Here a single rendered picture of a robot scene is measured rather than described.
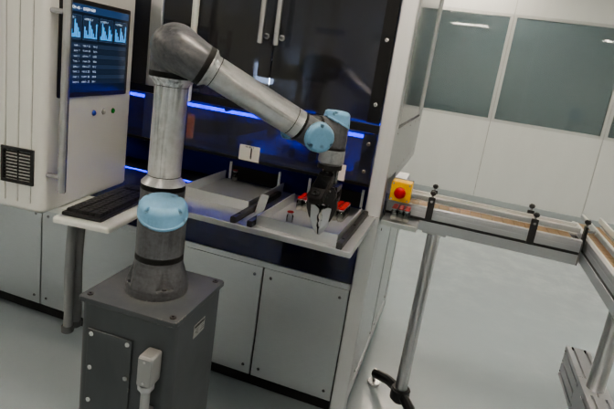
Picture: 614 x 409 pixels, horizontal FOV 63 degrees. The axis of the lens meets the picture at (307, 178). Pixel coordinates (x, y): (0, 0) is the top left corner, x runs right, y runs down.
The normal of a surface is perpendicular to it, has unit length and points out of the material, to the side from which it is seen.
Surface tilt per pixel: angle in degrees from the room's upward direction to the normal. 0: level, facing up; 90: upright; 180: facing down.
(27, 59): 90
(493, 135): 90
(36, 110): 90
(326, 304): 90
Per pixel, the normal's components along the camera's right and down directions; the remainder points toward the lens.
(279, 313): -0.30, 0.18
